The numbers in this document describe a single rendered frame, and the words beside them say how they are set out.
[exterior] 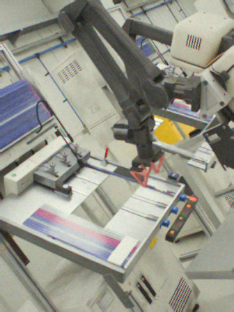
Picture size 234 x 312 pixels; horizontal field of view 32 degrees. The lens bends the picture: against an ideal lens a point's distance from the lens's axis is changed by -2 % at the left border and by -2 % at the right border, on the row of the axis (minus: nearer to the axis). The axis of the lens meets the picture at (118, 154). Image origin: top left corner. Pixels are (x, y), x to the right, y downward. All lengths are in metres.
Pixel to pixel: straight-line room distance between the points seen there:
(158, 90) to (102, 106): 1.89
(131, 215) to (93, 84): 1.39
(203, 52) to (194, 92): 0.18
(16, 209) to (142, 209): 0.59
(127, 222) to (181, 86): 0.85
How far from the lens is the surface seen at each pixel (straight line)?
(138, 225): 1.88
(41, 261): 3.86
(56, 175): 2.06
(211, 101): 1.21
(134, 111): 1.33
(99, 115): 3.16
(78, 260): 1.75
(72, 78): 3.17
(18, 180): 2.02
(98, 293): 1.98
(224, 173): 3.28
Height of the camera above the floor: 1.33
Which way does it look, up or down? 8 degrees down
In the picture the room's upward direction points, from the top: 34 degrees counter-clockwise
